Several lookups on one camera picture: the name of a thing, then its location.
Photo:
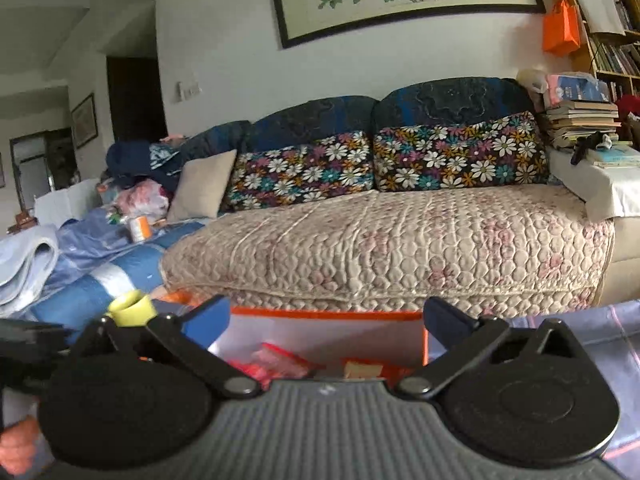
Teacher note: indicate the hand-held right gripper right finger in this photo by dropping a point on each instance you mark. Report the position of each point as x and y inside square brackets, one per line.
[445, 320]

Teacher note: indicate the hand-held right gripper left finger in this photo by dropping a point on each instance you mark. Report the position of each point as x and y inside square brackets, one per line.
[207, 322]

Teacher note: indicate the red snack packet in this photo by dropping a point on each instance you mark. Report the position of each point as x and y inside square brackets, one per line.
[272, 360]

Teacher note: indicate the orange snack packet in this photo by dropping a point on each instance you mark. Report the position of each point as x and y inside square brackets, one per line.
[362, 368]

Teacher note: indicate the orange cardboard box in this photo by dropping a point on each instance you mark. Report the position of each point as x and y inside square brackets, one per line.
[325, 330]

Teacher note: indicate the person's left hand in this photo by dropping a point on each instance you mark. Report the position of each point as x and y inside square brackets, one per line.
[17, 447]

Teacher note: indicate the green mug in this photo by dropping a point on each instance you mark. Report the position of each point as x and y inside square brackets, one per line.
[131, 307]

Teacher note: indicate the quilted pink sofa cover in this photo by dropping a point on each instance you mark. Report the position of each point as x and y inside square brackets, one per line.
[400, 245]

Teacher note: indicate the blue blanket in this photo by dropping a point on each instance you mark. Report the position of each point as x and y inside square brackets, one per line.
[85, 270]

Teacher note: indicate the orange label bottle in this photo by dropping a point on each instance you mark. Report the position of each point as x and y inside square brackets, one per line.
[140, 229]

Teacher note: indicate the beige pillow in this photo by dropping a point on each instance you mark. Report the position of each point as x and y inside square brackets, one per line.
[202, 187]

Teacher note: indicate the pink plastic bag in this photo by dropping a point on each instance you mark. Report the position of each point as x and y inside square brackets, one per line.
[142, 199]

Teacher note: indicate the wide floral cushion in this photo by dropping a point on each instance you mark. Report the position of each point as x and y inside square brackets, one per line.
[460, 152]

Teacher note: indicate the white cloth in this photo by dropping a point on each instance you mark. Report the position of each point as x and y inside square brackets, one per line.
[600, 185]

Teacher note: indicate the black tool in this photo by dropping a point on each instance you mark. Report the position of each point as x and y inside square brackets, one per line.
[587, 146]

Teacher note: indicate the dark blue sofa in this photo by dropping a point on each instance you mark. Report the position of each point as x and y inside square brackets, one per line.
[350, 110]

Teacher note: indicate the stack of books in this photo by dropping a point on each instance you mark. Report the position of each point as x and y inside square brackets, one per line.
[582, 122]

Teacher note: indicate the blue white plastic packs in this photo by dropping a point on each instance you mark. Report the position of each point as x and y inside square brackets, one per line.
[575, 87]

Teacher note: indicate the red cloth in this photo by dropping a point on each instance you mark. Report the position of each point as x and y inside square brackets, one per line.
[629, 110]

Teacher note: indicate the orange paper bag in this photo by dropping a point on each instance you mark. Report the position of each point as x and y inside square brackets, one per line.
[562, 27]

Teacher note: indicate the wooden bookshelf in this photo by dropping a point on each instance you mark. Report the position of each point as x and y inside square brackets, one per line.
[605, 20]

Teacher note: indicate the white wall switch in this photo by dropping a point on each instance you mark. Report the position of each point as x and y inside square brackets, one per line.
[189, 91]

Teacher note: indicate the small framed wall picture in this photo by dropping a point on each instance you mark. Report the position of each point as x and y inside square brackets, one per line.
[83, 121]

